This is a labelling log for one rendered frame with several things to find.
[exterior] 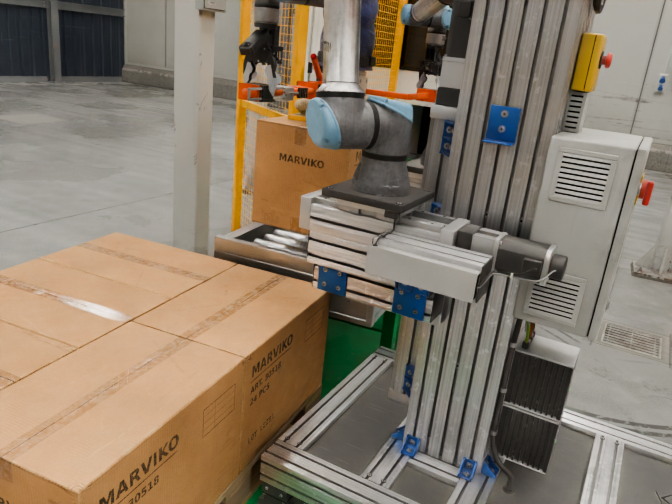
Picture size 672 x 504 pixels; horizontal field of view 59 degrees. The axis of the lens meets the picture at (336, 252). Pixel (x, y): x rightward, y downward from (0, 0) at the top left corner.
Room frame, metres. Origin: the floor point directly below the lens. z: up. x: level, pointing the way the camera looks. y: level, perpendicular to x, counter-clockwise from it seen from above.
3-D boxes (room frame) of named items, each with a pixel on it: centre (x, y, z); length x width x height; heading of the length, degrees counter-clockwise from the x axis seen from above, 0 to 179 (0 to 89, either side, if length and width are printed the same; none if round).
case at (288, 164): (2.44, 0.04, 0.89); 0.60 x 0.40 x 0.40; 155
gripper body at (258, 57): (1.93, 0.28, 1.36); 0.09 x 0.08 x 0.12; 155
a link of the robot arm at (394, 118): (1.51, -0.09, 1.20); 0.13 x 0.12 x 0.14; 119
